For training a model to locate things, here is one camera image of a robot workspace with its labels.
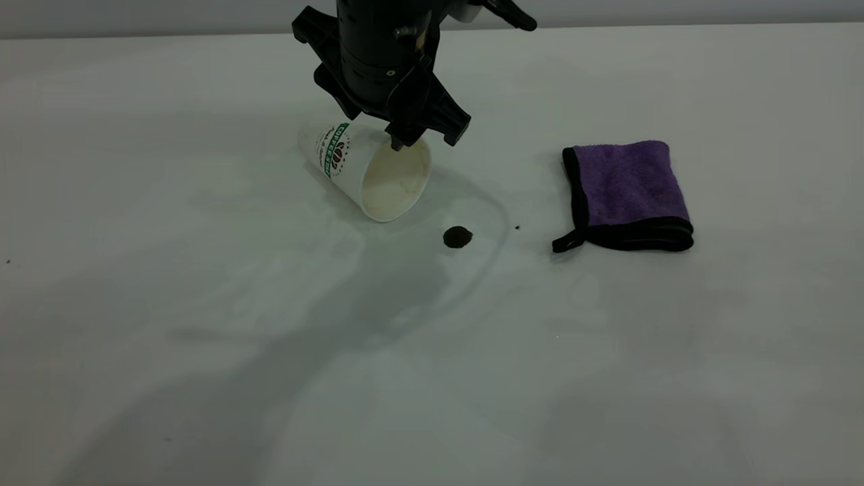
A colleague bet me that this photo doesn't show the purple cloth with black trim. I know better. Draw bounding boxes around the purple cloth with black trim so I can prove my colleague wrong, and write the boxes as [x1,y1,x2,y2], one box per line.
[552,140,695,254]

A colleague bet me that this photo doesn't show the white paper coffee cup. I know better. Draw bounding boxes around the white paper coffee cup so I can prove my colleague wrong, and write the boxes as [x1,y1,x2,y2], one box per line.
[298,120,432,223]

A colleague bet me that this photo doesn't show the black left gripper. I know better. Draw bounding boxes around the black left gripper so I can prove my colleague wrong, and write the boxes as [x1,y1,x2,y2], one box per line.
[292,0,471,151]

